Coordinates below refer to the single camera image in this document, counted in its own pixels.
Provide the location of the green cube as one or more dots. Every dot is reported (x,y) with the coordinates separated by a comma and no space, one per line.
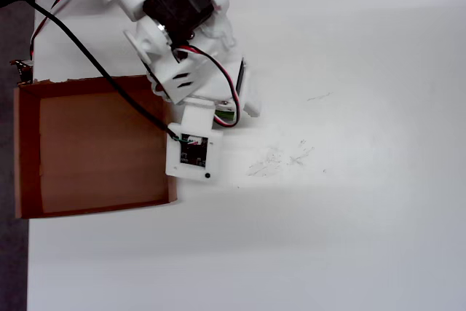
(224,116)

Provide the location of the brown cardboard box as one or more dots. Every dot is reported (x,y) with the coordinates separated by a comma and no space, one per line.
(91,150)

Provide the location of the metal table clamp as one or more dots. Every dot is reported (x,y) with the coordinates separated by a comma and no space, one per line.
(22,68)

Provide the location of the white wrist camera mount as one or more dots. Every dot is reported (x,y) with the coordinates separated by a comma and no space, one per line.
(194,169)

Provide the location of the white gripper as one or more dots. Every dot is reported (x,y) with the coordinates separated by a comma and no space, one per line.
(243,79)

